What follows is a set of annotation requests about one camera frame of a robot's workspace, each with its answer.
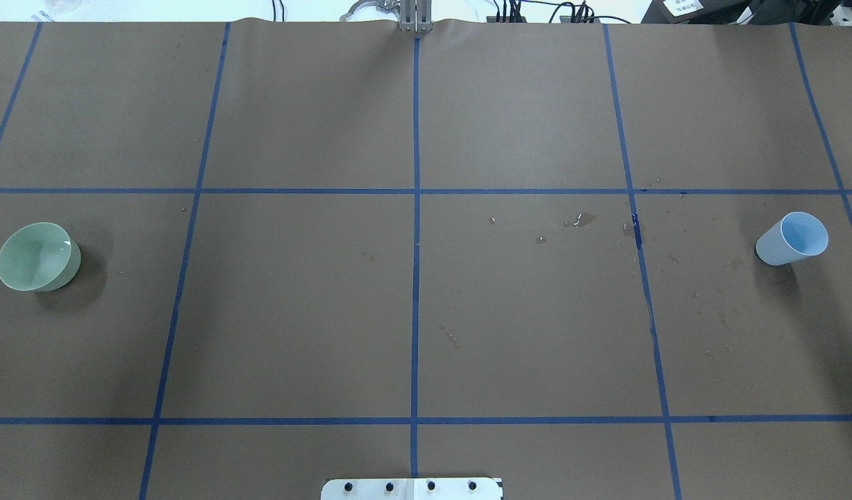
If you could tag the light blue plastic cup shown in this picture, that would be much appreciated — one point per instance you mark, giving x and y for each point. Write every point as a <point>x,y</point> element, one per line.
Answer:
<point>796,236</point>

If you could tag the light green bowl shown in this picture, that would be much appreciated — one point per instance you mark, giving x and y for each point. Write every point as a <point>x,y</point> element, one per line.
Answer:
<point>40,257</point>

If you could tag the aluminium frame post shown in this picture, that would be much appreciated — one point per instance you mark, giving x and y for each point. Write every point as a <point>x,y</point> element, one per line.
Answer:
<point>415,16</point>

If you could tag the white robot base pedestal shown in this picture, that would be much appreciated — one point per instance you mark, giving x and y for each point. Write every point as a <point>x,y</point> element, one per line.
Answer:
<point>413,488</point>

